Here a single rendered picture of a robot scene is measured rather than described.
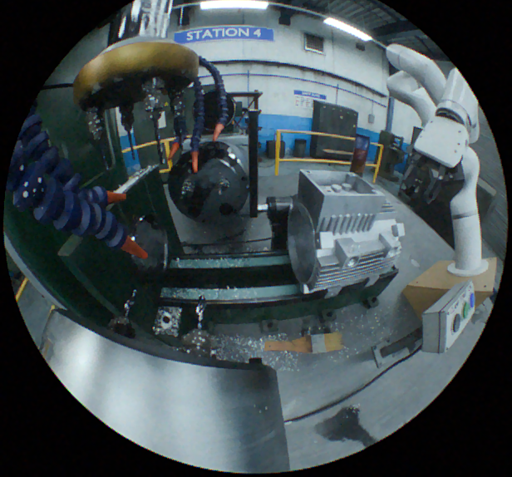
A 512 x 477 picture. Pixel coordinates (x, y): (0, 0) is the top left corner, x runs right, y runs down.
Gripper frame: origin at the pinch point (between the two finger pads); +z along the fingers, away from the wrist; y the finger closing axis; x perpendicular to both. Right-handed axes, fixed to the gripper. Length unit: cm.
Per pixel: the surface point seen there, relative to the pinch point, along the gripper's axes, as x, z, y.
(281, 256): 5.5, 33.2, 11.7
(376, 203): 6.1, 8.8, 1.1
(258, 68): 63, -157, 515
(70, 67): 67, 9, 8
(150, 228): 37, 36, 9
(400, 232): -3.3, 9.2, -1.1
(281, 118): -79, -52, 521
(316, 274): 9.4, 23.0, -2.5
